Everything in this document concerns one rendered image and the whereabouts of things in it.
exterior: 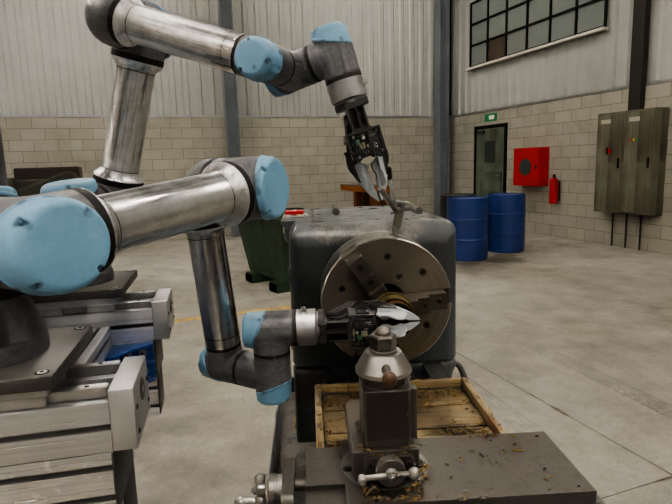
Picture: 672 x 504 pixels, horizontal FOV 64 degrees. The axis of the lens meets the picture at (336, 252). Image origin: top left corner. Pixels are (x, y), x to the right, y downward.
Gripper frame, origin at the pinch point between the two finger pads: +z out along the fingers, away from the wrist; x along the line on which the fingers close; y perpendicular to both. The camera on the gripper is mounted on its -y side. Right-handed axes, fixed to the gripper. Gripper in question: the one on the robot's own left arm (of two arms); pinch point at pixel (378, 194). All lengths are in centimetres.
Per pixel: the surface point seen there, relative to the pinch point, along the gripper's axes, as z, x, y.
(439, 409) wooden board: 47.2, -1.9, 8.0
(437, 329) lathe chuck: 36.2, 5.1, -8.5
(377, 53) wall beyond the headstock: -200, 214, -1108
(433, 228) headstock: 15.4, 14.3, -25.4
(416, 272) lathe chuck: 21.1, 4.2, -8.4
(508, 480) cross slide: 39, 0, 48
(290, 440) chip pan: 70, -45, -46
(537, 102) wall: 6, 427, -873
